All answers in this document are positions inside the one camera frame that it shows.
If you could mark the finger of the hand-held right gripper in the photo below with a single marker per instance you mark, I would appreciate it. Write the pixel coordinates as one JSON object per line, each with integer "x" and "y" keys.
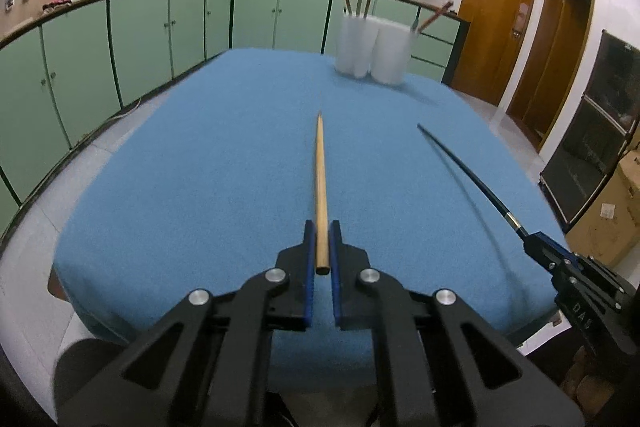
{"x": 570, "y": 254}
{"x": 545, "y": 254}

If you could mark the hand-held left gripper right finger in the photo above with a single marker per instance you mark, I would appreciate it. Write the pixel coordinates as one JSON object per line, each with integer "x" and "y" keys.
{"x": 336, "y": 297}

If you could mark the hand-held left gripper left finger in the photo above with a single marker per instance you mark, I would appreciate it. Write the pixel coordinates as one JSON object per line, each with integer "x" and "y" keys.
{"x": 310, "y": 287}

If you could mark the black chopstick gold band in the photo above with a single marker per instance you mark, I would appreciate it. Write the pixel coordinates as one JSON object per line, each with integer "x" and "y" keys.
{"x": 511, "y": 218}

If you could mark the plain wooden chopstick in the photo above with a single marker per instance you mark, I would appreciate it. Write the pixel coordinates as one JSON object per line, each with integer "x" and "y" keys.
{"x": 321, "y": 187}

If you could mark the white plastic chopstick holder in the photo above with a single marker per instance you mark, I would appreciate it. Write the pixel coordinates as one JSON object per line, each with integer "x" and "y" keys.
{"x": 360, "y": 47}

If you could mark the person's right hand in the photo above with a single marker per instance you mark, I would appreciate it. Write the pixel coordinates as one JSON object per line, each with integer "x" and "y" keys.
{"x": 582, "y": 372}

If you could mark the cardboard box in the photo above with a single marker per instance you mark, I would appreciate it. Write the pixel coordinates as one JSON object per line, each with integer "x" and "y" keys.
{"x": 610, "y": 217}

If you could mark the black glass cabinet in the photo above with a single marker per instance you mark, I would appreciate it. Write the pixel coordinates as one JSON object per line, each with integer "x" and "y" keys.
{"x": 595, "y": 132}

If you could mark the blue tablecloth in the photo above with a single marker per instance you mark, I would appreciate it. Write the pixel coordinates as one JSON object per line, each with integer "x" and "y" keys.
{"x": 200, "y": 182}

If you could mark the wooden door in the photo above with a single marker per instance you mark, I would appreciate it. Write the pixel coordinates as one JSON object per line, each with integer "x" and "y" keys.
{"x": 560, "y": 57}
{"x": 495, "y": 7}

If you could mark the green base cabinets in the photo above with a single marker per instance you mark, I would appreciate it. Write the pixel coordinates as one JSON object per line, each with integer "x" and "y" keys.
{"x": 75, "y": 72}

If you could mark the red toy car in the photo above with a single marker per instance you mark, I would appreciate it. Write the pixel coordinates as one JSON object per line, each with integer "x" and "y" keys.
{"x": 56, "y": 4}

